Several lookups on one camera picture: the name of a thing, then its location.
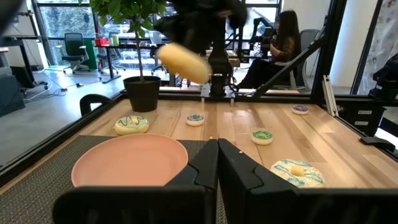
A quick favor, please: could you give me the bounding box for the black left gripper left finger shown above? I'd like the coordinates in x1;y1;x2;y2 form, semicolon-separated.
52;139;220;224

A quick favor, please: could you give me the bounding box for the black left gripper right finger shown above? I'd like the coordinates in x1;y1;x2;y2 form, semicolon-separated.
218;139;398;224

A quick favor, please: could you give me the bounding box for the cream bun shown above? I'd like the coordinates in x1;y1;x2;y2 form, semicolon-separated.
269;159;326;189

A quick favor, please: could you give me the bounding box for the large plain yellow donut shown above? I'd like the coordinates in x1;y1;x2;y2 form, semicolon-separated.
157;42;213;85

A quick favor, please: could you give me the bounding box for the pink plate with buns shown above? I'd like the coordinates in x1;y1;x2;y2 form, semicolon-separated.
113;115;150;136

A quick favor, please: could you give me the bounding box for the small green sprinkle donut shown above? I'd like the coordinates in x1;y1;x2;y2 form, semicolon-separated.
251;129;274;146

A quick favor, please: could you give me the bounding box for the black office desk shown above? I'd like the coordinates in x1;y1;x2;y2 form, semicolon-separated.
94;42;167;85

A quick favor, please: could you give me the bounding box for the green tree in black pot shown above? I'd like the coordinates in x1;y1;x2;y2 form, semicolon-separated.
79;0;169;113

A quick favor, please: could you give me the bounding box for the seated person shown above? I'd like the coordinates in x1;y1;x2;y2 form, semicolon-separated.
236;10;302;91

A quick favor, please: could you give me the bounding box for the small blue sprinkle donut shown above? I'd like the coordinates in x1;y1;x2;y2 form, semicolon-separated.
186;114;205;127

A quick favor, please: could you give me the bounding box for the small purple icing donut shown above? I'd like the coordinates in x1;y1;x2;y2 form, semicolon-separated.
291;104;310;116

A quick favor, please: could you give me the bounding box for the green cabinet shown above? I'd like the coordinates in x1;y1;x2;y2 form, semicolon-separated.
82;39;100;70

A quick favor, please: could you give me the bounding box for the grey woven placemat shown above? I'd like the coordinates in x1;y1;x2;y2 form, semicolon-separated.
0;134;228;224

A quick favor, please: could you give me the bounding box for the black control box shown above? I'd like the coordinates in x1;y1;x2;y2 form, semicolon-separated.
337;99;387;138

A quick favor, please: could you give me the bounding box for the flat black clamp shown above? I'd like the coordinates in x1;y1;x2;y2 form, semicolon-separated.
359;136;398;156

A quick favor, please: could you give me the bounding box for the grey office chair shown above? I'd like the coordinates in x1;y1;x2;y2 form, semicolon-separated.
273;29;321;93

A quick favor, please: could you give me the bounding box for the silver aluminium bar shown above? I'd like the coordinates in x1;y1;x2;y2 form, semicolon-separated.
322;74;340;118

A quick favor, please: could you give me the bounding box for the black office chair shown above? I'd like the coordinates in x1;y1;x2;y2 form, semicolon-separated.
61;32;91;75

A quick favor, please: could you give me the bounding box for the black mounted device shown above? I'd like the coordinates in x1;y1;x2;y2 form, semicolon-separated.
368;52;398;102

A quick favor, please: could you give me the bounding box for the dark grey cabinet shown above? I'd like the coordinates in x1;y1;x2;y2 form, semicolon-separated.
0;66;26;118

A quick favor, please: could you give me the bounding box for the black standing desk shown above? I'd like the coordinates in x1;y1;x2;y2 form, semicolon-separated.
0;35;50;91

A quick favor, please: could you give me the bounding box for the white printed curtain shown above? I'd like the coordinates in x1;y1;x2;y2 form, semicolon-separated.
360;0;398;96

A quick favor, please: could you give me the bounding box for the black aluminium table frame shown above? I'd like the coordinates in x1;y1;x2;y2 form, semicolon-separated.
0;0;398;187

